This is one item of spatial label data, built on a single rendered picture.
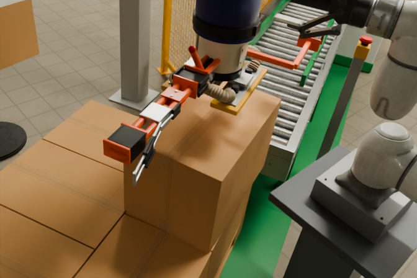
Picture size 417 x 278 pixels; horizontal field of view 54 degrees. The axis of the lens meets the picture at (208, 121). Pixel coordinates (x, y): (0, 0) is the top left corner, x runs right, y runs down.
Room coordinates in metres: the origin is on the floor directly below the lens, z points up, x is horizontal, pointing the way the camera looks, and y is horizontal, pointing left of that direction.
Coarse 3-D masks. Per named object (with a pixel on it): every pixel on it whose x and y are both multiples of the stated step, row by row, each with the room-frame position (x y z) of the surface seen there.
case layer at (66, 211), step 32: (64, 128) 1.58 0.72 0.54; (96, 128) 1.61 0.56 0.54; (32, 160) 1.33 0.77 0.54; (64, 160) 1.36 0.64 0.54; (96, 160) 1.39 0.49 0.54; (0, 192) 1.12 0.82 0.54; (32, 192) 1.14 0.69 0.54; (64, 192) 1.16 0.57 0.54; (96, 192) 1.19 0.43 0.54; (0, 224) 0.96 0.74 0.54; (32, 224) 0.98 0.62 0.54; (64, 224) 1.01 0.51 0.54; (96, 224) 1.03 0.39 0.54; (128, 224) 1.05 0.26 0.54; (0, 256) 0.83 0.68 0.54; (32, 256) 0.85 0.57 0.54; (64, 256) 0.87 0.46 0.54; (96, 256) 0.88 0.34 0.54; (128, 256) 0.90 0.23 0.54; (160, 256) 0.92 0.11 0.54; (192, 256) 0.94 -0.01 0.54; (224, 256) 1.24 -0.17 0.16
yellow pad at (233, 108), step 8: (248, 64) 1.45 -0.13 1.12; (248, 72) 1.35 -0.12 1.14; (256, 72) 1.39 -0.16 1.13; (264, 72) 1.41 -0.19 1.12; (256, 80) 1.34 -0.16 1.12; (224, 88) 1.25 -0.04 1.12; (232, 88) 1.22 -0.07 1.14; (240, 88) 1.26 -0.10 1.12; (248, 88) 1.27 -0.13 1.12; (240, 96) 1.21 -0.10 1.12; (248, 96) 1.23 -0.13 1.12; (216, 104) 1.15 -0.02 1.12; (224, 104) 1.15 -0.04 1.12; (232, 104) 1.15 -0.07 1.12; (240, 104) 1.16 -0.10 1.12; (232, 112) 1.12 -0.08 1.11
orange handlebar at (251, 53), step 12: (204, 60) 1.22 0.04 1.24; (216, 60) 1.23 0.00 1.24; (264, 60) 1.30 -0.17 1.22; (276, 60) 1.29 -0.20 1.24; (300, 60) 1.32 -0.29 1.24; (180, 84) 1.05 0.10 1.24; (168, 96) 0.97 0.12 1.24; (180, 96) 0.98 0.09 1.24; (144, 120) 0.85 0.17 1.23; (120, 156) 0.71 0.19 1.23
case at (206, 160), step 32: (256, 96) 1.50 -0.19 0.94; (192, 128) 1.22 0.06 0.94; (224, 128) 1.24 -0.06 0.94; (256, 128) 1.27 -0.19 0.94; (160, 160) 1.05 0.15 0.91; (192, 160) 1.04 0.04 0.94; (224, 160) 1.07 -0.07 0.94; (256, 160) 1.34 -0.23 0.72; (128, 192) 1.11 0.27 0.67; (160, 192) 1.05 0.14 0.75; (192, 192) 1.00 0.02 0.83; (224, 192) 1.00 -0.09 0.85; (160, 224) 1.05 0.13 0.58; (192, 224) 0.99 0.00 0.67; (224, 224) 1.08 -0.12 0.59
